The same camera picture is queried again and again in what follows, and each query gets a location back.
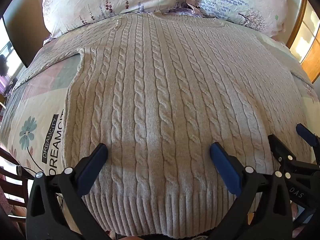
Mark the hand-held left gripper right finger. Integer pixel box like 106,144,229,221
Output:
207,142,293,240

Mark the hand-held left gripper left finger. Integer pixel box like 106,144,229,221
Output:
26,143,111,240

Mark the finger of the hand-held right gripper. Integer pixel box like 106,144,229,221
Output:
268,134,296,167
296,123,320,165

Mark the beige cable knit sweater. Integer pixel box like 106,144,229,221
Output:
12,12,316,238

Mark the printed patchwork bed sheet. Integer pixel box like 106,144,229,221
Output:
0,34,317,230

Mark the dark wooden chair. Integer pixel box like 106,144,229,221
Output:
0,147,34,232

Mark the pale blue floral pillow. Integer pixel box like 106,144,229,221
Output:
186,0,293,39

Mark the dark flat panel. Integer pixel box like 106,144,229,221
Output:
2,0,46,68

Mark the pink floral pillow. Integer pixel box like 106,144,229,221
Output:
36,0,190,39

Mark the wooden door frame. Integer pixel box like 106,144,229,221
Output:
286,0,320,83

